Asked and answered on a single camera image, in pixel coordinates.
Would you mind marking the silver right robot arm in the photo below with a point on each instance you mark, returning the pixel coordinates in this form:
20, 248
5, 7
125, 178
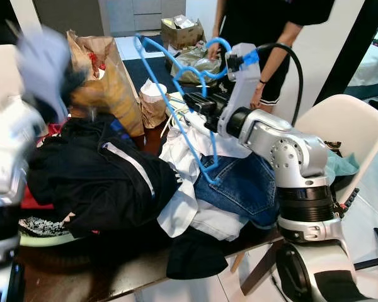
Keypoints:
283, 157

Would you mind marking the black floor stand base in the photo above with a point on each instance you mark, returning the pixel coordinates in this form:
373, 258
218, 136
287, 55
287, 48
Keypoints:
375, 251

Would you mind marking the cardboard box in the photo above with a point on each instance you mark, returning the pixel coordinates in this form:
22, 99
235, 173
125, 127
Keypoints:
183, 31

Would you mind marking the teal towel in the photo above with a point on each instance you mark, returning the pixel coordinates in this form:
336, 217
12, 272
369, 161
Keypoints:
340, 165

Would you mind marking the black garment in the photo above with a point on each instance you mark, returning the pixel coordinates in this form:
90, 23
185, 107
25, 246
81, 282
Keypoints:
195, 255

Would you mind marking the person in black clothes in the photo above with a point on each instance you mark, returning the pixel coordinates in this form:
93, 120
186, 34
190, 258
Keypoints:
258, 25

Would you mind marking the dark wooden table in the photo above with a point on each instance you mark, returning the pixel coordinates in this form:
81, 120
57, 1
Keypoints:
82, 277

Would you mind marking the black jacket with white zipper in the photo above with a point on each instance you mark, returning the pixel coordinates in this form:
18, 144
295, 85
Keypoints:
94, 182

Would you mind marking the white garment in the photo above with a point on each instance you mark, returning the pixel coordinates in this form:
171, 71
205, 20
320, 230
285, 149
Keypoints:
179, 211

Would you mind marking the blue plastic clothes hanger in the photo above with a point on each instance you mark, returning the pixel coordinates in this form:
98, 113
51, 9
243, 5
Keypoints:
184, 132

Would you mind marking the small brown paper bag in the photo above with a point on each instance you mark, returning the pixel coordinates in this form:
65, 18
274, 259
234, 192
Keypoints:
152, 113

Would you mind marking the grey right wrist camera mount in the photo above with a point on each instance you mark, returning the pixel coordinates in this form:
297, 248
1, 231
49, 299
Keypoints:
239, 82

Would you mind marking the red garment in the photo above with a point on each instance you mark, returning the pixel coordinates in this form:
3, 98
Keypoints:
34, 201

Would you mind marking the black white patterned cloth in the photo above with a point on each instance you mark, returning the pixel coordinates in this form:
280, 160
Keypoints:
50, 224

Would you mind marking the grey cabinet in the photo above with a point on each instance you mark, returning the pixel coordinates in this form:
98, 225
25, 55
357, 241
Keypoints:
145, 12

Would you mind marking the white paper cup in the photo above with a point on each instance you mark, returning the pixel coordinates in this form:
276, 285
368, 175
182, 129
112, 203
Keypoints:
152, 91

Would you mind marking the light blue denim garment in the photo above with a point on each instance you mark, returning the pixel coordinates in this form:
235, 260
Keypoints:
220, 226

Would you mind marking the black foam puzzle mat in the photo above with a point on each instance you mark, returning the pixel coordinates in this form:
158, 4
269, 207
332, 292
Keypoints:
348, 202

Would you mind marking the large brown paper bag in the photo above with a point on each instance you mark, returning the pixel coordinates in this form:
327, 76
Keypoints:
113, 94

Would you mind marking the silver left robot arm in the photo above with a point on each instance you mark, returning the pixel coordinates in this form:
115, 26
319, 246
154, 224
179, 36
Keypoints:
6, 145

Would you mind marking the olive plastic bag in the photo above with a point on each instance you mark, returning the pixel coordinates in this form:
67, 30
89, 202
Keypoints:
198, 63

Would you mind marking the dark blue jeans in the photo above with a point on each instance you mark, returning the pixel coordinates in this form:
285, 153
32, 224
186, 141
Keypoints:
246, 189

